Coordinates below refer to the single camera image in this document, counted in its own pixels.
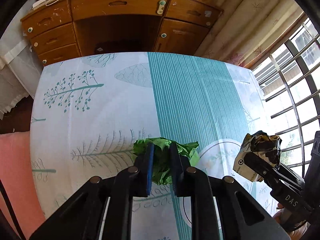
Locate green paper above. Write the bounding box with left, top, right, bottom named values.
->
left=132, top=137, right=200, bottom=185

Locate black and gold wrapper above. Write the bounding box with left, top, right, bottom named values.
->
left=233, top=131, right=282, bottom=182

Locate right hand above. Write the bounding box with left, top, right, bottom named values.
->
left=273, top=203, right=309, bottom=240

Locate teal and white tablecloth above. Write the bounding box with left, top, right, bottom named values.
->
left=30, top=53, right=286, bottom=239

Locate metal window grille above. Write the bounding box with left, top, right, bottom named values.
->
left=253, top=17, right=319, bottom=177

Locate pink bed sheet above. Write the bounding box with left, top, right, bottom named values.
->
left=1, top=132, right=46, bottom=239

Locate beige curtain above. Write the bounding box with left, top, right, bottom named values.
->
left=195, top=0, right=304, bottom=67

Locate white lace covered furniture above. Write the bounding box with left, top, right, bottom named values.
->
left=0, top=0, right=43, bottom=118

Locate wooden desk with drawers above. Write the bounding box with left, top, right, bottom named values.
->
left=21, top=0, right=222, bottom=66

